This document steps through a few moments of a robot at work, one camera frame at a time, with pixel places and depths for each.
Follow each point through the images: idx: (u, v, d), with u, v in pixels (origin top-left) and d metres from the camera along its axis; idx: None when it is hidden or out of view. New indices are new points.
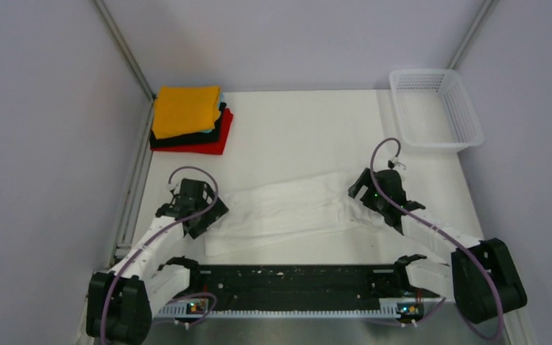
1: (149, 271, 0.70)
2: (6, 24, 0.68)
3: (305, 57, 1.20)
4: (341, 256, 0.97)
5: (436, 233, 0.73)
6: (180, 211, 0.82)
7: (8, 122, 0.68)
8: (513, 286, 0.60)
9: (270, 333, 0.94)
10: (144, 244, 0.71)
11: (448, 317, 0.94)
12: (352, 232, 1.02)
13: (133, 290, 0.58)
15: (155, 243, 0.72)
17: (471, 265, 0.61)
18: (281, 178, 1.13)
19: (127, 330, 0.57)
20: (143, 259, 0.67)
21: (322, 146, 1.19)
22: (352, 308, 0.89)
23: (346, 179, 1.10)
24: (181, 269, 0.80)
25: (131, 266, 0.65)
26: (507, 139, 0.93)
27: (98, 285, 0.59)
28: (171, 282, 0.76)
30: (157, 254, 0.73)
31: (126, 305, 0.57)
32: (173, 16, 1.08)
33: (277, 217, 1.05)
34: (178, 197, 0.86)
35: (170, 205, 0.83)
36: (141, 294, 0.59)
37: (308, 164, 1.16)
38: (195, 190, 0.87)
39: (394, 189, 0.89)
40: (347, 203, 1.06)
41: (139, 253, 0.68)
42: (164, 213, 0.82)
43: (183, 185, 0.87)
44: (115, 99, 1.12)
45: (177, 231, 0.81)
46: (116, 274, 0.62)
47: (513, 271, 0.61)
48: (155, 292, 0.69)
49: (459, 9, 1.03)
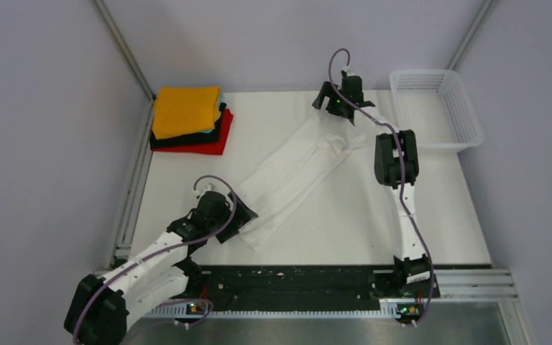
1: (140, 286, 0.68)
2: (5, 26, 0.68)
3: (305, 57, 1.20)
4: (344, 203, 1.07)
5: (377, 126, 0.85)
6: (192, 231, 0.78)
7: (6, 125, 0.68)
8: (412, 162, 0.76)
9: (270, 334, 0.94)
10: (143, 258, 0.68)
11: (449, 317, 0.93)
12: (343, 162, 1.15)
13: (113, 305, 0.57)
15: (154, 260, 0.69)
17: (387, 144, 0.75)
18: (273, 146, 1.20)
19: (96, 339, 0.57)
20: (136, 275, 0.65)
21: (290, 104, 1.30)
22: (353, 308, 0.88)
23: (320, 123, 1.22)
24: (179, 277, 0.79)
25: (122, 278, 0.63)
26: (507, 139, 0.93)
27: (85, 290, 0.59)
28: (164, 290, 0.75)
30: (155, 270, 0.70)
31: (102, 317, 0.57)
32: (173, 17, 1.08)
33: (283, 193, 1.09)
34: (194, 213, 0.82)
35: (183, 223, 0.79)
36: (120, 312, 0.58)
37: (288, 121, 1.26)
38: (212, 210, 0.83)
39: (353, 90, 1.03)
40: (330, 139, 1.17)
41: (134, 267, 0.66)
42: (175, 229, 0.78)
43: (201, 203, 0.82)
44: (115, 99, 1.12)
45: (182, 251, 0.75)
46: (104, 282, 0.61)
47: (415, 150, 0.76)
48: (140, 301, 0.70)
49: (459, 10, 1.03)
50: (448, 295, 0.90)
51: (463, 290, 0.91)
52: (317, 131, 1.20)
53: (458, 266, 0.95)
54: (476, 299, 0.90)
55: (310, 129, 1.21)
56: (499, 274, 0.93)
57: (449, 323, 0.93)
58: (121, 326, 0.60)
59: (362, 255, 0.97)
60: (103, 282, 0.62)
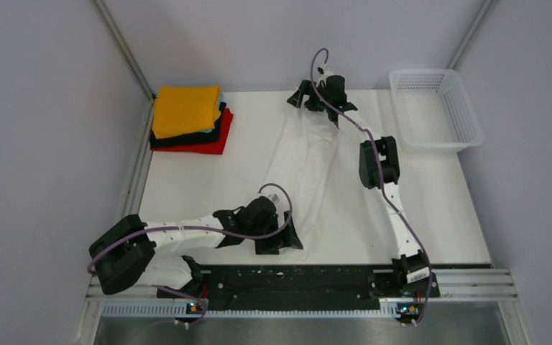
1: (167, 249, 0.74)
2: (3, 25, 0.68)
3: (305, 57, 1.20)
4: (343, 197, 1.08)
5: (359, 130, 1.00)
6: (232, 228, 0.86)
7: (4, 126, 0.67)
8: (393, 167, 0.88)
9: (270, 333, 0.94)
10: (185, 226, 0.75)
11: (447, 316, 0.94)
12: (336, 149, 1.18)
13: (140, 253, 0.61)
15: (190, 233, 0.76)
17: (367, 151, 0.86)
18: (272, 144, 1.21)
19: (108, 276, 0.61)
20: (172, 237, 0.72)
21: (275, 100, 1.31)
22: (353, 308, 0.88)
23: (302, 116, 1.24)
24: (185, 274, 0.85)
25: (159, 233, 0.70)
26: (507, 139, 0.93)
27: (126, 226, 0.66)
28: (170, 274, 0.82)
30: (187, 242, 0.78)
31: (125, 258, 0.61)
32: (173, 17, 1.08)
33: (302, 196, 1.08)
34: (241, 211, 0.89)
35: (228, 215, 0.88)
36: (143, 261, 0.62)
37: (277, 117, 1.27)
38: (257, 217, 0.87)
39: (336, 92, 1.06)
40: (316, 131, 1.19)
41: (174, 230, 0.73)
42: (221, 217, 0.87)
43: (250, 206, 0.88)
44: (115, 98, 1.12)
45: (218, 239, 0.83)
46: (145, 228, 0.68)
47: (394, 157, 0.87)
48: (154, 269, 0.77)
49: (458, 10, 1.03)
50: (448, 294, 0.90)
51: (463, 289, 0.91)
52: (300, 128, 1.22)
53: (457, 266, 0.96)
54: (476, 299, 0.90)
55: (294, 127, 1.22)
56: (499, 274, 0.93)
57: (449, 323, 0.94)
58: (134, 276, 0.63)
59: (362, 255, 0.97)
60: (144, 228, 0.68)
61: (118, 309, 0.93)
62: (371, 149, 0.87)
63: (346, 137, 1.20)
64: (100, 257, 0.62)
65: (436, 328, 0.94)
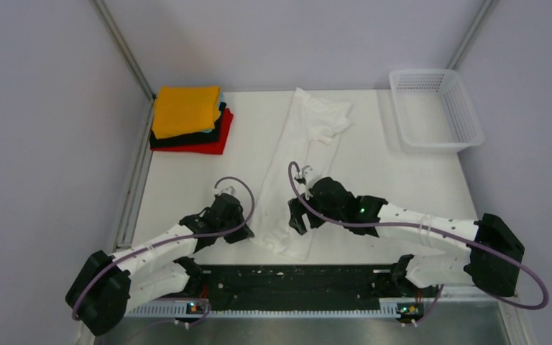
1: (143, 274, 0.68)
2: (4, 24, 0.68)
3: (305, 57, 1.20)
4: None
5: (430, 233, 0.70)
6: (203, 228, 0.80)
7: (5, 126, 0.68)
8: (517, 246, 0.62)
9: (270, 333, 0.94)
10: (153, 244, 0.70)
11: (446, 315, 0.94)
12: (336, 151, 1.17)
13: (118, 284, 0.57)
15: (163, 248, 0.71)
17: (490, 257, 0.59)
18: (272, 144, 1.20)
19: (95, 317, 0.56)
20: (144, 259, 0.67)
21: (277, 100, 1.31)
22: (353, 308, 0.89)
23: (305, 117, 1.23)
24: (180, 274, 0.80)
25: (130, 260, 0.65)
26: (507, 139, 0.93)
27: (95, 264, 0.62)
28: (164, 283, 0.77)
30: (162, 259, 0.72)
31: (104, 294, 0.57)
32: (173, 17, 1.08)
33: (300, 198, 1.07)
34: (208, 212, 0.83)
35: (195, 218, 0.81)
36: (124, 291, 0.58)
37: (279, 118, 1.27)
38: (225, 213, 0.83)
39: (341, 195, 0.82)
40: (316, 131, 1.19)
41: (144, 251, 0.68)
42: (187, 223, 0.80)
43: (215, 203, 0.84)
44: (115, 99, 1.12)
45: (192, 246, 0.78)
46: (113, 260, 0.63)
47: (511, 235, 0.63)
48: (141, 288, 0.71)
49: (459, 10, 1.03)
50: (448, 295, 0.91)
51: (463, 290, 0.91)
52: (302, 128, 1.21)
53: None
54: (476, 299, 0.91)
55: (294, 128, 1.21)
56: None
57: (449, 323, 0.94)
58: (121, 309, 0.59)
59: (362, 255, 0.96)
60: (113, 260, 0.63)
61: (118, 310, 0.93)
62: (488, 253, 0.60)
63: (347, 139, 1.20)
64: (80, 300, 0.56)
65: (436, 328, 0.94)
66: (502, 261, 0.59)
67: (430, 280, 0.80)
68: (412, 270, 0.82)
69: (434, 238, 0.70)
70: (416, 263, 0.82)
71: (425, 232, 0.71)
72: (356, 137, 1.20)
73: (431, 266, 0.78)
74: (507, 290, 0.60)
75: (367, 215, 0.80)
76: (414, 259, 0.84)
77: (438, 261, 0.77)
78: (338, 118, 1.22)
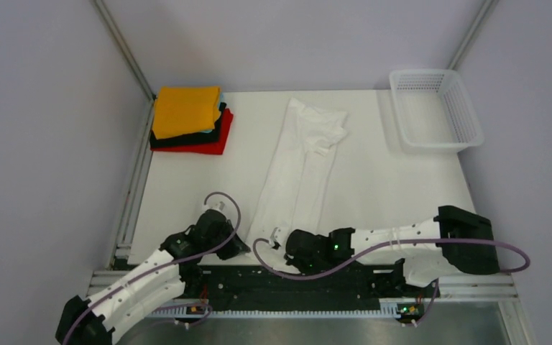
1: (126, 307, 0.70)
2: (3, 24, 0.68)
3: (305, 57, 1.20)
4: (343, 199, 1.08)
5: (400, 246, 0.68)
6: (185, 250, 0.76)
7: (4, 126, 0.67)
8: (481, 222, 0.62)
9: (270, 334, 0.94)
10: (129, 281, 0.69)
11: (447, 315, 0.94)
12: (333, 161, 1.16)
13: (94, 332, 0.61)
15: (139, 283, 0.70)
17: (466, 247, 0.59)
18: (272, 145, 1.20)
19: None
20: (120, 299, 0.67)
21: (276, 100, 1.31)
22: (353, 308, 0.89)
23: (305, 118, 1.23)
24: (174, 284, 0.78)
25: (106, 302, 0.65)
26: (507, 139, 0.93)
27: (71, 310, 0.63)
28: (158, 298, 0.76)
30: (144, 290, 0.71)
31: (84, 339, 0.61)
32: (172, 17, 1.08)
33: (301, 197, 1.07)
34: (192, 231, 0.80)
35: (178, 239, 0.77)
36: (102, 336, 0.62)
37: (279, 118, 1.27)
38: (210, 230, 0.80)
39: (310, 244, 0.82)
40: (313, 141, 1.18)
41: (118, 291, 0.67)
42: (169, 246, 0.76)
43: (200, 221, 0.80)
44: (115, 100, 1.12)
45: (175, 272, 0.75)
46: (89, 305, 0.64)
47: (469, 214, 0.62)
48: (130, 314, 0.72)
49: (460, 10, 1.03)
50: (448, 295, 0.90)
51: (463, 290, 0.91)
52: (301, 129, 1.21)
53: None
54: (476, 299, 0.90)
55: (290, 139, 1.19)
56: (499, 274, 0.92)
57: (449, 323, 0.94)
58: None
59: None
60: (88, 305, 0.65)
61: None
62: (463, 244, 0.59)
63: (347, 139, 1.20)
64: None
65: (437, 328, 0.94)
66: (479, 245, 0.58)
67: (432, 277, 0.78)
68: (410, 274, 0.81)
69: (408, 249, 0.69)
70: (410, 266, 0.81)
71: (396, 246, 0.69)
72: (356, 138, 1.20)
73: (420, 267, 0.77)
74: (493, 264, 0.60)
75: (342, 250, 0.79)
76: (407, 264, 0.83)
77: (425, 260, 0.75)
78: (335, 127, 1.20)
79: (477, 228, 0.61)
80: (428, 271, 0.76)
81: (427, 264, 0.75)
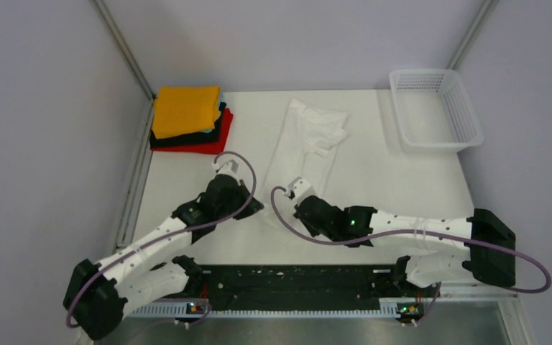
1: (139, 272, 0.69)
2: (3, 24, 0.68)
3: (305, 57, 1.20)
4: (343, 199, 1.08)
5: (425, 237, 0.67)
6: (197, 218, 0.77)
7: (3, 126, 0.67)
8: (509, 237, 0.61)
9: (270, 333, 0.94)
10: (141, 246, 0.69)
11: (446, 315, 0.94)
12: (333, 161, 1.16)
13: (106, 295, 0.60)
15: (152, 248, 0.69)
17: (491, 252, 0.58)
18: (272, 144, 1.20)
19: (89, 325, 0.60)
20: (132, 263, 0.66)
21: (277, 100, 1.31)
22: (352, 308, 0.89)
23: (305, 118, 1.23)
24: (179, 276, 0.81)
25: (118, 266, 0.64)
26: (507, 139, 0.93)
27: (81, 274, 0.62)
28: (164, 284, 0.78)
30: (155, 256, 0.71)
31: (93, 305, 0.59)
32: (172, 16, 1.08)
33: None
34: (203, 198, 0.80)
35: (190, 208, 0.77)
36: (112, 301, 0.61)
37: (280, 117, 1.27)
38: (220, 197, 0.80)
39: (325, 208, 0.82)
40: (313, 143, 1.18)
41: (131, 255, 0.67)
42: (180, 215, 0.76)
43: (209, 189, 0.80)
44: (115, 99, 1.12)
45: (187, 238, 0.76)
46: (100, 269, 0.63)
47: (503, 226, 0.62)
48: (139, 291, 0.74)
49: (459, 10, 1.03)
50: (448, 295, 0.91)
51: (463, 290, 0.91)
52: (301, 129, 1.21)
53: None
54: (476, 299, 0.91)
55: (290, 139, 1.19)
56: None
57: (449, 323, 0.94)
58: (113, 314, 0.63)
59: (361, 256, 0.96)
60: (98, 269, 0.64)
61: None
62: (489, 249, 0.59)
63: (347, 139, 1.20)
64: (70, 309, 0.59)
65: (437, 329, 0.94)
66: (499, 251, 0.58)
67: (433, 279, 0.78)
68: (412, 273, 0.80)
69: (430, 241, 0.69)
70: (415, 264, 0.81)
71: (420, 237, 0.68)
72: (356, 138, 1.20)
73: (427, 267, 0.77)
74: (509, 280, 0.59)
75: (358, 226, 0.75)
76: (411, 261, 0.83)
77: (435, 261, 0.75)
78: (335, 129, 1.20)
79: (504, 241, 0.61)
80: (431, 271, 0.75)
81: (435, 264, 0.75)
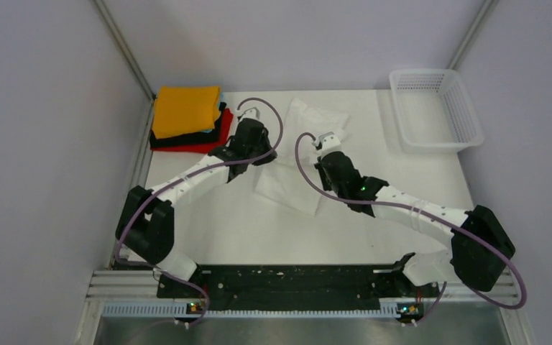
1: (185, 201, 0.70)
2: (3, 25, 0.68)
3: (305, 57, 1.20)
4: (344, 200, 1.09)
5: (418, 215, 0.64)
6: (231, 157, 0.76)
7: (4, 126, 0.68)
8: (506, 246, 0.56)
9: (270, 333, 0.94)
10: (187, 175, 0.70)
11: (447, 315, 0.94)
12: None
13: (162, 213, 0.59)
15: (198, 177, 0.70)
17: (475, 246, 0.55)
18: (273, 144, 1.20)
19: (147, 246, 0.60)
20: (182, 189, 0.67)
21: (276, 100, 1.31)
22: (353, 308, 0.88)
23: (305, 118, 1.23)
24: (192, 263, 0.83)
25: (169, 191, 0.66)
26: (507, 139, 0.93)
27: (136, 198, 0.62)
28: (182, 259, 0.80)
30: (199, 188, 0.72)
31: (151, 223, 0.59)
32: (173, 16, 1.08)
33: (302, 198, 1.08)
34: (233, 141, 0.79)
35: (223, 149, 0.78)
36: (169, 219, 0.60)
37: (280, 117, 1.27)
38: (251, 138, 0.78)
39: (347, 166, 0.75)
40: None
41: (179, 182, 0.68)
42: (215, 154, 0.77)
43: (238, 131, 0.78)
44: (115, 99, 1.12)
45: (224, 175, 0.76)
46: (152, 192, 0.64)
47: (503, 231, 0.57)
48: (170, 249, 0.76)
49: (459, 11, 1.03)
50: (448, 295, 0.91)
51: (464, 290, 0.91)
52: (301, 128, 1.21)
53: None
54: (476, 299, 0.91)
55: (289, 139, 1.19)
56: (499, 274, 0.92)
57: (451, 323, 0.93)
58: (168, 236, 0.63)
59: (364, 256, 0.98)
60: (152, 192, 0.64)
61: (118, 309, 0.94)
62: (475, 244, 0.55)
63: (347, 139, 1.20)
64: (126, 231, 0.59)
65: (437, 328, 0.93)
66: (484, 249, 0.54)
67: (428, 277, 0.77)
68: (410, 267, 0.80)
69: (424, 222, 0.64)
70: (415, 259, 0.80)
71: (414, 214, 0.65)
72: (356, 137, 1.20)
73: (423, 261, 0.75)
74: (486, 283, 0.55)
75: (368, 194, 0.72)
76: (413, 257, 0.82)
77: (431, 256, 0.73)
78: (335, 129, 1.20)
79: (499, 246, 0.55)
80: (428, 267, 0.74)
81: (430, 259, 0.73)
